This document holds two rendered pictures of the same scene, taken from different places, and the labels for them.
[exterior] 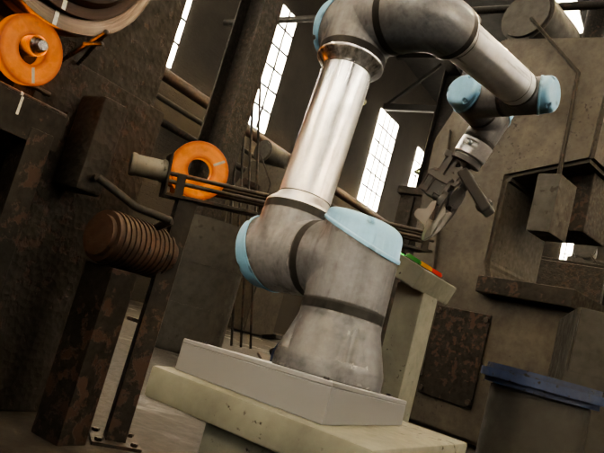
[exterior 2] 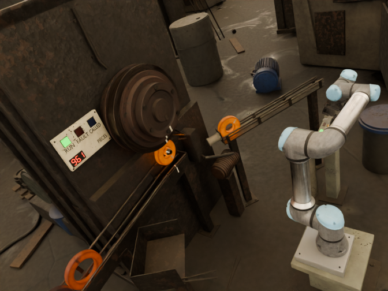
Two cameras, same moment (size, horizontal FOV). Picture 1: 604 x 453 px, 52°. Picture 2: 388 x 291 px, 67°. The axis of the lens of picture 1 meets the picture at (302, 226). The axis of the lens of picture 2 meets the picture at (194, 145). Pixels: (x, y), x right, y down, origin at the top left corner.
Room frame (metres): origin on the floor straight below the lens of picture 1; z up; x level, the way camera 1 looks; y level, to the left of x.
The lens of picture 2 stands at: (-0.06, 0.20, 1.76)
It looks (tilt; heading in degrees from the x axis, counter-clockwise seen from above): 34 degrees down; 12
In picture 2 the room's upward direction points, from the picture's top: 21 degrees counter-clockwise
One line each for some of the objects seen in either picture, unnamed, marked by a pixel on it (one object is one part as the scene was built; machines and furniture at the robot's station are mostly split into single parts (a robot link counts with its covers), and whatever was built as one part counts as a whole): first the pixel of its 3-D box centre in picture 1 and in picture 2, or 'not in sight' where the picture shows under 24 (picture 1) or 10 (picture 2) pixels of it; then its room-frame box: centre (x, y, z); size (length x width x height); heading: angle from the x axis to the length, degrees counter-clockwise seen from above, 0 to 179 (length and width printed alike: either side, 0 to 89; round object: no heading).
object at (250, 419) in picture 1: (314, 420); (332, 251); (0.86, -0.08, 0.28); 0.32 x 0.32 x 0.04; 56
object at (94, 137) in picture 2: not in sight; (83, 140); (1.10, 0.96, 1.15); 0.26 x 0.02 x 0.18; 146
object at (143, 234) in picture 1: (107, 326); (231, 183); (1.52, 0.39, 0.27); 0.22 x 0.13 x 0.53; 146
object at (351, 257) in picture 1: (351, 260); (328, 221); (0.87, -0.08, 0.50); 0.13 x 0.12 x 0.14; 46
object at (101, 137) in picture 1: (90, 146); (191, 145); (1.52, 0.56, 0.68); 0.11 x 0.08 x 0.24; 56
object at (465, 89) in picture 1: (478, 100); (340, 90); (1.27, -0.30, 0.96); 0.11 x 0.11 x 0.08; 46
